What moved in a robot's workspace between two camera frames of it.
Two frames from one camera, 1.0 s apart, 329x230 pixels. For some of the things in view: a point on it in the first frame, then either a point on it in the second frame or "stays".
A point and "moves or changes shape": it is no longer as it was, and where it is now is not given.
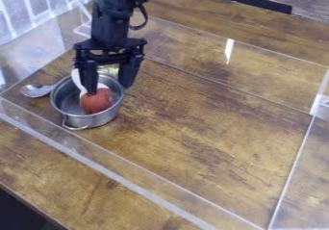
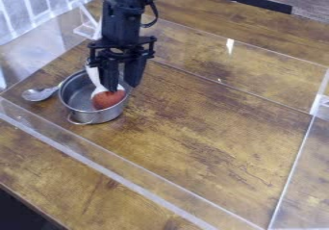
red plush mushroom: (96, 103) -> (108, 99)
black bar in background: (251, 1) stays
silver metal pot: (64, 99) moves or changes shape
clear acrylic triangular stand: (83, 29) stays
